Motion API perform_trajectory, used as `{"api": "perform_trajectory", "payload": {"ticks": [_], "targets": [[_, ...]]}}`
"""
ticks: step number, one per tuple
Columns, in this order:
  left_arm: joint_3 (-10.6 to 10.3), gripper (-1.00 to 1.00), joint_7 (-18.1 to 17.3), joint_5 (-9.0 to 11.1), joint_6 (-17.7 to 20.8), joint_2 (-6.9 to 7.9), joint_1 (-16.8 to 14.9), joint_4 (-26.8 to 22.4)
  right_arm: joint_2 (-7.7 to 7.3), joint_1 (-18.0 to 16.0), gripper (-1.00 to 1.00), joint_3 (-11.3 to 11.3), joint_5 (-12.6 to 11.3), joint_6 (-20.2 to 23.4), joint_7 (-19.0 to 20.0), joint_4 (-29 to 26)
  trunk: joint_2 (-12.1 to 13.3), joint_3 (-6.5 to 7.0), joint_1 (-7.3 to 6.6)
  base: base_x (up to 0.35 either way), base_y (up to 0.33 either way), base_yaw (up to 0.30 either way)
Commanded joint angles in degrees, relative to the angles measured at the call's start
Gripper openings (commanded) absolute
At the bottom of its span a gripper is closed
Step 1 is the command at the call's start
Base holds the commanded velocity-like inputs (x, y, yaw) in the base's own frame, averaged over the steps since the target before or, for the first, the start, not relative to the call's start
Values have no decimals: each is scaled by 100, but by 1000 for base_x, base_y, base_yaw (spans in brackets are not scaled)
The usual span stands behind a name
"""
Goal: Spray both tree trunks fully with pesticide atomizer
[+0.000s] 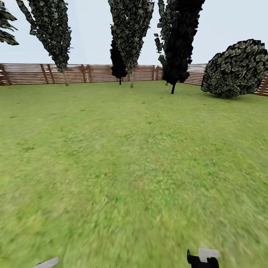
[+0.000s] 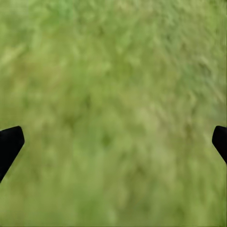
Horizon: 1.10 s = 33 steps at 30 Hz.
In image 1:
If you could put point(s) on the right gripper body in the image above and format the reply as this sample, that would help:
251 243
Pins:
196 263

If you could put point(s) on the tree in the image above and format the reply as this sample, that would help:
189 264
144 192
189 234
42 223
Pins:
4 16
131 20
50 27
179 44
118 67
166 20

